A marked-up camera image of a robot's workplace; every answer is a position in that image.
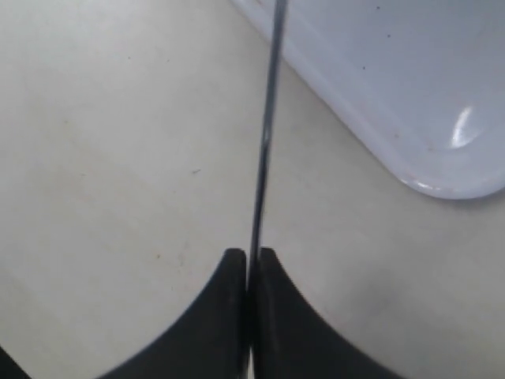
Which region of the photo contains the white rectangular plastic tray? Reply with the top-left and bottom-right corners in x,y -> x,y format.
230,0 -> 505,201

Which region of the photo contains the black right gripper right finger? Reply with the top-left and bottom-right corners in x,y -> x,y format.
252,248 -> 395,379

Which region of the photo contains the thin metal skewer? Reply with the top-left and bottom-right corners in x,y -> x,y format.
246,0 -> 288,365

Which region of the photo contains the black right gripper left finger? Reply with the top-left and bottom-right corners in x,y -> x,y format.
103,248 -> 246,378

